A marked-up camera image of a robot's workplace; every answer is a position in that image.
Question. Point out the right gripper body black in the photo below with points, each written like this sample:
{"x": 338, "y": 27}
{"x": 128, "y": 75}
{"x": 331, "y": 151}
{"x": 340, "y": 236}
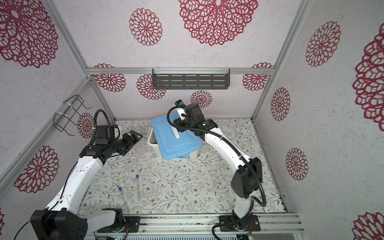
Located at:
{"x": 183, "y": 126}

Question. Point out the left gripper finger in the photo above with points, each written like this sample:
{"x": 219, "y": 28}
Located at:
{"x": 133, "y": 142}
{"x": 132, "y": 135}

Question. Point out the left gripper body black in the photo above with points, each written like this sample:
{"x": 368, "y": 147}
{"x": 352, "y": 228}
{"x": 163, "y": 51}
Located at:
{"x": 119, "y": 145}

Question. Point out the white plastic storage bin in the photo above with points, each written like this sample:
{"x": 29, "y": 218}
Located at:
{"x": 151, "y": 141}

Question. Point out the blue plastic bin lid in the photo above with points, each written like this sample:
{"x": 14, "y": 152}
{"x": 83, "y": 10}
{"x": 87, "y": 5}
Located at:
{"x": 171, "y": 142}

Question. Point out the blue-capped test tube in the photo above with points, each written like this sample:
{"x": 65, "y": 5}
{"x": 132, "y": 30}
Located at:
{"x": 139, "y": 187}
{"x": 124, "y": 198}

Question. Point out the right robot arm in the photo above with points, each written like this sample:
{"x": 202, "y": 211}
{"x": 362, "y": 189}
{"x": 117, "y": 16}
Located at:
{"x": 248, "y": 172}

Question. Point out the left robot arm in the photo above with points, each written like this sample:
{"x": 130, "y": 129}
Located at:
{"x": 60, "y": 219}

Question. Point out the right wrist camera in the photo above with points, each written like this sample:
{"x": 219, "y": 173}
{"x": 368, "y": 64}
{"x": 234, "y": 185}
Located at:
{"x": 181, "y": 109}

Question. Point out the black wire wall rack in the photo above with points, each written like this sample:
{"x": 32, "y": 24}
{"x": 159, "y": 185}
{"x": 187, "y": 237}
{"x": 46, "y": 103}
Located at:
{"x": 63, "y": 118}

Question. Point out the dark grey wall shelf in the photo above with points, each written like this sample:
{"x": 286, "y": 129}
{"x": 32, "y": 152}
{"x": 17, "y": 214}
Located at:
{"x": 191, "y": 80}

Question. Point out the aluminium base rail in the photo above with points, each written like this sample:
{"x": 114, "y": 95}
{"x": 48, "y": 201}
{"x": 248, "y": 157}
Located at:
{"x": 201, "y": 224}

